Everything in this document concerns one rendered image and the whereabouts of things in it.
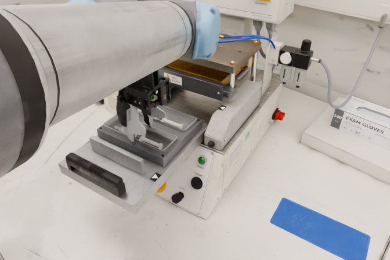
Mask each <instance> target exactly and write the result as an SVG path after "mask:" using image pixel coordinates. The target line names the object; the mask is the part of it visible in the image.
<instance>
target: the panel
mask: <svg viewBox="0 0 390 260"><path fill-rule="evenodd" d="M215 153H216V152H214V151H212V150H209V149H206V148H204V147H201V146H198V147H197V148H196V149H195V150H194V151H193V152H192V154H191V155H190V156H189V158H188V159H187V160H186V161H184V162H183V163H182V164H181V166H180V167H179V168H178V169H177V170H176V171H175V172H174V173H173V174H172V175H171V176H170V177H169V179H168V180H167V181H166V182H165V183H164V184H163V185H162V187H161V188H160V189H158V190H157V192H156V193H155V194H156V195H158V196H160V197H162V198H164V199H166V200H168V201H169V202H171V203H173V201H172V199H171V197H172V195H173V194H175V193H179V192H182V193H183V194H184V198H183V199H182V201H180V202H179V203H177V204H175V203H173V204H175V205H177V206H179V207H181V208H183V209H185V210H187V211H189V212H191V213H192V214H195V215H197V216H199V217H200V215H201V210H202V207H203V202H204V198H205V194H206V191H207V186H208V182H209V179H210V174H211V170H212V165H213V162H214V158H215ZM199 157H204V158H205V164H204V165H200V164H199V163H198V158H199ZM194 178H197V179H199V180H200V182H201V187H200V188H199V189H194V188H193V187H192V185H191V181H192V179H194Z"/></svg>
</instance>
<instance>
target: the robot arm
mask: <svg viewBox="0 0 390 260"><path fill-rule="evenodd" d="M220 29H221V16H220V12H219V9H218V8H217V7H216V6H215V5H212V4H208V3H201V2H199V1H194V2H192V1H181V0H71V1H69V2H67V3H62V4H43V5H7V6H0V178H1V177H3V176H4V175H6V174H7V173H9V172H10V171H12V170H14V169H15V168H17V167H19V166H20V165H22V164H24V163H25V162H27V161H28V160H29V159H31V158H32V157H33V156H34V155H35V154H36V153H37V152H38V151H39V149H40V148H41V146H42V145H43V143H44V140H45V138H46V135H47V133H48V128H50V127H51V126H53V125H55V124H57V123H59V122H61V121H63V120H65V119H66V118H69V117H70V116H72V115H74V114H76V113H78V112H79V111H81V110H83V109H85V108H87V107H89V106H91V105H93V104H95V103H96V102H98V101H100V100H102V99H104V98H106V97H108V96H110V95H112V94H113V93H115V92H117V91H118V95H117V105H116V111H117V116H118V119H119V121H120V124H121V125H122V128H123V130H124V132H125V134H126V135H127V137H128V138H129V140H130V141H131V142H135V135H145V134H146V128H145V127H144V126H143V125H142V124H141V123H140V121H139V114H138V111H137V109H135V108H134V107H132V108H131V107H130V104H131V105H133V106H135V107H137V108H139V109H140V110H141V111H142V114H143V115H144V122H145V123H146V124H147V125H149V126H152V125H153V117H157V118H165V117H166V114H165V112H164V111H163V110H161V109H160V108H159V107H158V105H161V106H163V105H164V104H166V102H167V99H168V100H171V92H170V82H169V78H167V77H163V76H160V75H159V74H158V69H160V68H162V67H164V66H166V65H168V64H170V63H172V62H174V61H175V60H177V59H179V58H180V57H190V58H191V59H193V60H194V59H205V60H206V59H210V58H211V57H212V56H213V55H214V53H215V51H216V48H217V46H218V41H219V35H220ZM166 84H167V85H168V94H167V91H166Z"/></svg>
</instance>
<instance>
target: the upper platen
mask: <svg viewBox="0 0 390 260"><path fill-rule="evenodd" d="M247 64H248V61H247V62H245V63H244V64H243V65H242V66H241V67H240V68H239V69H238V70H237V71H236V73H235V80H237V79H238V77H239V76H241V75H242V73H243V72H245V71H246V70H247V69H248V66H247ZM165 67H167V68H171V69H174V70H178V71H181V72H184V73H188V74H191V75H195V76H198V77H201V78H205V79H208V80H212V81H216V82H220V83H222V84H225V85H226V88H227V87H228V84H229V73H227V72H224V71H220V70H216V69H213V68H209V67H205V66H201V65H198V64H194V63H190V62H186V61H183V60H179V59H177V60H175V61H174V62H172V63H170V64H168V65H166V66H165ZM226 88H225V89H226Z"/></svg>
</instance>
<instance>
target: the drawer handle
mask: <svg viewBox="0 0 390 260"><path fill-rule="evenodd" d="M66 163H67V166H68V169H69V170H71V171H73V170H74V169H78V170H80V171H82V172H83V173H85V174H87V175H89V176H91V177H93V178H95V179H96V180H98V181H100V182H102V183H104V184H105V185H107V186H109V187H111V188H113V189H114V191H115V195H116V196H118V197H121V196H122V195H123V194H124V193H125V192H126V188H125V183H124V182H123V179H122V178H121V177H119V176H118V175H116V174H114V173H112V172H110V171H108V170H106V169H104V168H102V167H100V166H98V165H96V164H94V163H92V162H90V161H88V160H86V159H84V158H82V157H81V156H79V155H77V154H75V153H69V154H68V155H66Z"/></svg>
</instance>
